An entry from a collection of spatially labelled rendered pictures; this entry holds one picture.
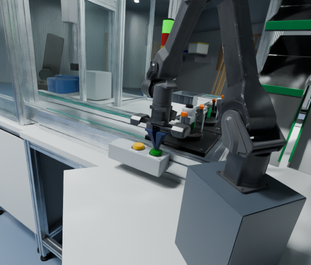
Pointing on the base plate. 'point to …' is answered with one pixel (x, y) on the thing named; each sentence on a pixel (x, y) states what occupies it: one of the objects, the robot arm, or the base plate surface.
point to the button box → (138, 157)
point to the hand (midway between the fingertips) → (157, 139)
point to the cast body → (189, 113)
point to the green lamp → (167, 26)
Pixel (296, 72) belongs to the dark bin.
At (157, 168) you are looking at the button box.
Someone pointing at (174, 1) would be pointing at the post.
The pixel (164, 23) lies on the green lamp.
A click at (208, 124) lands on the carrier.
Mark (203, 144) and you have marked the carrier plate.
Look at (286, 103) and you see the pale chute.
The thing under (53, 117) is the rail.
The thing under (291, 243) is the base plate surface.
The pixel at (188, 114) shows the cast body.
